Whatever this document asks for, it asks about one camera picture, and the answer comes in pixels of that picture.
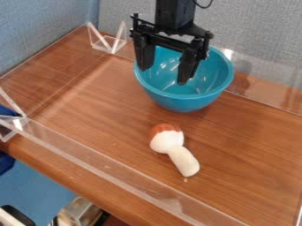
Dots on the clear acrylic front barrier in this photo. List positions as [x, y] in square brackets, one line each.
[159, 204]

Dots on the black white object bottom-left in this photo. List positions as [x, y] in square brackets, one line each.
[10, 217]

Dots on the white brown-capped toy mushroom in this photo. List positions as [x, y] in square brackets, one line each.
[167, 141]

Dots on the clear acrylic barrier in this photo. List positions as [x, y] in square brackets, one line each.
[267, 83]
[159, 204]

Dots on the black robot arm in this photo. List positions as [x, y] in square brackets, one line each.
[175, 13]

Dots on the clear acrylic back barrier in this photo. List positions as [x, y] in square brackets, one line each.
[267, 83]

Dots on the metal frame under table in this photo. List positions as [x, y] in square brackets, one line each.
[77, 213]

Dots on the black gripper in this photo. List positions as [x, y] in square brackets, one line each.
[189, 40]

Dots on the blue bowl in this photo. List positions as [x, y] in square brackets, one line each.
[199, 92]

